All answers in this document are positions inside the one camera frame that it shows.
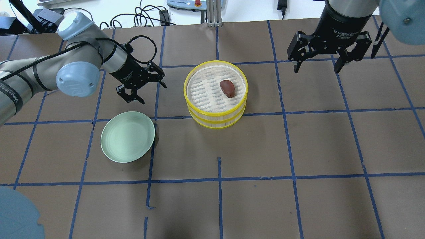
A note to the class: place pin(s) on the brown bun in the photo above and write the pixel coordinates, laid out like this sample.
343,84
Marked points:
228,88

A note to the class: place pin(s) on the yellow steamer basket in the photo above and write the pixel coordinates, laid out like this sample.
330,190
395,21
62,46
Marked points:
205,97
221,120

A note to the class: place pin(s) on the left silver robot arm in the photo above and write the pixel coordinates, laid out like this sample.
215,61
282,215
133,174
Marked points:
76,72

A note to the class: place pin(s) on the teach pendant with red button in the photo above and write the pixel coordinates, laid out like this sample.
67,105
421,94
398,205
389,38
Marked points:
187,5

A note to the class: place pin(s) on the black power adapter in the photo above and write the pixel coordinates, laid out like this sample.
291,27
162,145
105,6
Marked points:
282,5

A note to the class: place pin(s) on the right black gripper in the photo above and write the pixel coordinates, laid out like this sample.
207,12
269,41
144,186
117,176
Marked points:
335,27

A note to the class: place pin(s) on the light green plate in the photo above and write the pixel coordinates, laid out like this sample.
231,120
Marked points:
127,137

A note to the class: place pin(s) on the aluminium frame post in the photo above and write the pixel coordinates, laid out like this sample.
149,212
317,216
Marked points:
213,12

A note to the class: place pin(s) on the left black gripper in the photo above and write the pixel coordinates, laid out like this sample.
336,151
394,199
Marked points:
128,73

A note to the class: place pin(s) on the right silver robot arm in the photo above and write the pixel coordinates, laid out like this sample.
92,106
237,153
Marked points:
404,18

